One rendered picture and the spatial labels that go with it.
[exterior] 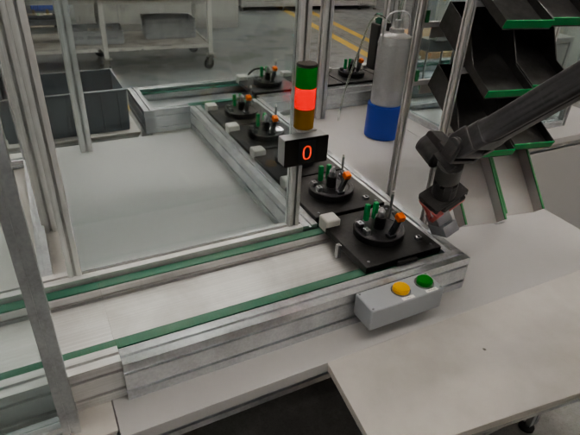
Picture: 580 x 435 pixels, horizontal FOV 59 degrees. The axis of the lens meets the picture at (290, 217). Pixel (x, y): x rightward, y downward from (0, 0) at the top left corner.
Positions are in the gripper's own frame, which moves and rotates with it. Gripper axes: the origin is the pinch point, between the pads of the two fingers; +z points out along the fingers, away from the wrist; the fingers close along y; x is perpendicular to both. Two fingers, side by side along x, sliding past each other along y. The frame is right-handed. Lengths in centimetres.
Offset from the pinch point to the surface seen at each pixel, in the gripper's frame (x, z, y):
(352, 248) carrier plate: -8.1, 6.3, 20.8
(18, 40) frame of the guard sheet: -48, -57, 65
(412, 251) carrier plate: 1.0, 8.3, 8.4
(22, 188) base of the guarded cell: -100, 19, 90
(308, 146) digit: -27.6, -15.1, 19.5
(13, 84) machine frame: -80, -30, 72
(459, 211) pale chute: -0.8, 8.3, -10.1
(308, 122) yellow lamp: -29.3, -20.7, 17.9
